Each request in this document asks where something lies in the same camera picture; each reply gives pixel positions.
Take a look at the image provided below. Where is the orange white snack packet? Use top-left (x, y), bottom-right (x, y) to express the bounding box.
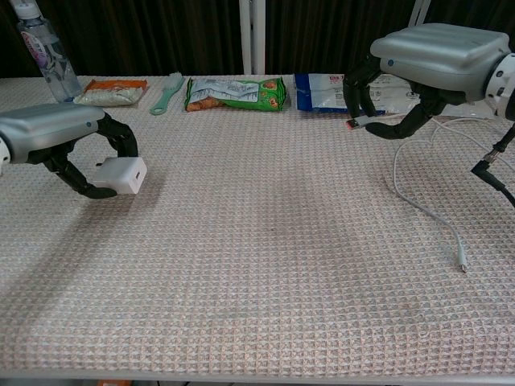
top-left (75, 78), bottom-right (149, 108)

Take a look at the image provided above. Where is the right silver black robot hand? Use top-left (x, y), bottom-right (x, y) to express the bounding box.
top-left (343, 23), bottom-right (510, 141)

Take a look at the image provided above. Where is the white USB wall charger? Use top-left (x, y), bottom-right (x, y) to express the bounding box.
top-left (91, 156), bottom-right (147, 195)

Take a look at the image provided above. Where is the clear plastic water bottle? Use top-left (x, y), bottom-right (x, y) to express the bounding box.
top-left (7, 0), bottom-right (83, 105)

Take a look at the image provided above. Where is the dark pleated curtain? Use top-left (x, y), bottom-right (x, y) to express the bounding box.
top-left (0, 0), bottom-right (515, 78)

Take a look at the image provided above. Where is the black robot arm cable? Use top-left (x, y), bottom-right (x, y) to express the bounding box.
top-left (471, 122), bottom-right (515, 208)

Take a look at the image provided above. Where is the woven checkered tablecloth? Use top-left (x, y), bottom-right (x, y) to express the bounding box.
top-left (0, 74), bottom-right (515, 379)

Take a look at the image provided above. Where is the green snack bag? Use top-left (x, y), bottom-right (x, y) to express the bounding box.
top-left (183, 76), bottom-right (291, 113)

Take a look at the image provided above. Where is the white USB cable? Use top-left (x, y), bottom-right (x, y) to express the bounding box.
top-left (346, 114), bottom-right (484, 277)

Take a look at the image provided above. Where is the white blue plastic package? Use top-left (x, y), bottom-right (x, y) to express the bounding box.
top-left (293, 72), bottom-right (496, 120)

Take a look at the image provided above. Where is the white slanted frame post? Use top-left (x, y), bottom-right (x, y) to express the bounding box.
top-left (409, 0), bottom-right (432, 26)

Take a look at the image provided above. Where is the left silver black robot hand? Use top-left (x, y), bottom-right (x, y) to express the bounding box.
top-left (0, 103), bottom-right (141, 200)

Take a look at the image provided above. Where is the white vertical frame post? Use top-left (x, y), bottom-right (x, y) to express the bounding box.
top-left (238, 0), bottom-right (266, 76)

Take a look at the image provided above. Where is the mint green brush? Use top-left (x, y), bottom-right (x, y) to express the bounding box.
top-left (149, 72), bottom-right (186, 116)

